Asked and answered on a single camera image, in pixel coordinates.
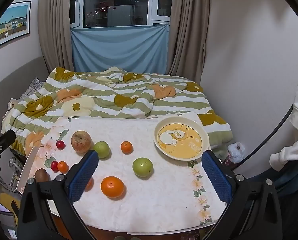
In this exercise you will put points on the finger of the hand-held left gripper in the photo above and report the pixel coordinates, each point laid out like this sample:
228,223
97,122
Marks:
3,140

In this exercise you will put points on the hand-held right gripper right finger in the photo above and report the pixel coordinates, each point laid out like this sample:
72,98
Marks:
217,177

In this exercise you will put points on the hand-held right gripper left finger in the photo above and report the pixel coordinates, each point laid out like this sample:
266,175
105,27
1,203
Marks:
84,176

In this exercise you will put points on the large orange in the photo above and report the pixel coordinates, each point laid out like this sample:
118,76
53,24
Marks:
112,187

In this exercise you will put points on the brown wrinkled apple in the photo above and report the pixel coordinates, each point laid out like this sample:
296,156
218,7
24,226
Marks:
81,141

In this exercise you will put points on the red cherry tomato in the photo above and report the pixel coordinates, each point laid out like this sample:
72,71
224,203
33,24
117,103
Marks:
60,145
54,166

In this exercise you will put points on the brown kiwi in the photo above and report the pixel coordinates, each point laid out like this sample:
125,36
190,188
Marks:
41,175

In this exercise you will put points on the small orange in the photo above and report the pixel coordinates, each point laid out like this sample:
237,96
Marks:
126,147
62,166
89,184

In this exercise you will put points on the cream plate with cartoon print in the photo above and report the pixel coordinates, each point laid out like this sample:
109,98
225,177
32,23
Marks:
181,138

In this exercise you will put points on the large green apple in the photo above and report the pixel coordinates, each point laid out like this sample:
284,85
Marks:
142,167

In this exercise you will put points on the dark patterned cloth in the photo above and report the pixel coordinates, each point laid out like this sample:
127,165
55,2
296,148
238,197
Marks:
226,158

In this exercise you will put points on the white plastic bag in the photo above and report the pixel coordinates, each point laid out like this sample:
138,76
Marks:
236,151

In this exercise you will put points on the small green apple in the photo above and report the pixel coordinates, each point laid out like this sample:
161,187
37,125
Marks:
102,148

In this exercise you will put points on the white board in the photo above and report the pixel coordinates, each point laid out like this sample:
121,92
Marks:
26,166

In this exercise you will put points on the grey patterned bed sheet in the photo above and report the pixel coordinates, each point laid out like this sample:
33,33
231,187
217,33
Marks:
31,86

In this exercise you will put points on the yellow box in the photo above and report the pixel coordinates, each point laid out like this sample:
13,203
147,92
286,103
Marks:
6,201

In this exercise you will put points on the white floral table cloth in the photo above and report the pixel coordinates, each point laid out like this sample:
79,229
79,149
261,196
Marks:
149,205

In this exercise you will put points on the dark trousers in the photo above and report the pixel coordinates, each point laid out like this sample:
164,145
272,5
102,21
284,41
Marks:
288,177

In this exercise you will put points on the green striped floral blanket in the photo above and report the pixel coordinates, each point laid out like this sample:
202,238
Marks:
109,100

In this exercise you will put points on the beige curtain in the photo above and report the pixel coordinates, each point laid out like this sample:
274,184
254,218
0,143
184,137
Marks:
189,30
54,25

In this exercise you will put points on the blue cloth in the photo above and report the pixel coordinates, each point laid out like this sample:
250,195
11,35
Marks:
119,47

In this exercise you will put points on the window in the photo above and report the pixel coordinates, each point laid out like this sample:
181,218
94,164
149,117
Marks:
119,2

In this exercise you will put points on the wall poster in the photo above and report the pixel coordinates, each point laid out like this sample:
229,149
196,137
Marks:
10,23

